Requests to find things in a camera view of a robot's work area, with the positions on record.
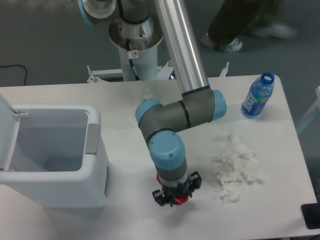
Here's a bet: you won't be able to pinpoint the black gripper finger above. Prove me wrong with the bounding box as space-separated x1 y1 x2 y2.
152 190 173 207
187 171 202 198

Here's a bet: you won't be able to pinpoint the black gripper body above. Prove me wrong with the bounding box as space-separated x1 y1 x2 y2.
161 178 191 203

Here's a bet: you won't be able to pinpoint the crushed red can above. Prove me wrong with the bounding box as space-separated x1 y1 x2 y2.
152 175 190 207

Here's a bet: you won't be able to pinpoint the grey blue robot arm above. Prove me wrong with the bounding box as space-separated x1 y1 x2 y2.
78 0 227 206

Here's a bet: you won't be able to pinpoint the crumpled white tissue pile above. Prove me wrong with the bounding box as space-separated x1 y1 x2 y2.
211 132 264 204

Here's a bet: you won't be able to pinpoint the white bottle cap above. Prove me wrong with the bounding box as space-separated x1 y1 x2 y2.
132 115 137 123

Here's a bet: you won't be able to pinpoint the clear plastic water bottle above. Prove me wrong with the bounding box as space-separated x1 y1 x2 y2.
141 88 153 101

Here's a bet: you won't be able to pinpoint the white open trash bin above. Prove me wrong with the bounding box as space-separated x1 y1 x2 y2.
0 97 110 209

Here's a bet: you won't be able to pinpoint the blue plastic drink bottle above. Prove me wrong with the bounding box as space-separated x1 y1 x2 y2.
241 71 275 119

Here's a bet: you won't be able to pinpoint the black device at edge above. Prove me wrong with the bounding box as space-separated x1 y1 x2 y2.
301 203 320 230

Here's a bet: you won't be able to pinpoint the white left sneaker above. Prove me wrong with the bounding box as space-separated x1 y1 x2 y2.
200 33 243 53

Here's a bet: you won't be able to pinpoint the person's dark trouser legs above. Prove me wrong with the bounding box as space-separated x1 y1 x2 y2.
207 0 297 46

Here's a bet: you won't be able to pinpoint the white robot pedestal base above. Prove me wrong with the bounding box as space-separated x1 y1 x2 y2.
86 12 231 83

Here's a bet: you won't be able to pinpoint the white frame at right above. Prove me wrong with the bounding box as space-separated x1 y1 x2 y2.
295 86 320 136

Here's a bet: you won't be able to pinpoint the black cable on floor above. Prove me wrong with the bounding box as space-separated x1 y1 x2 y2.
0 64 28 86

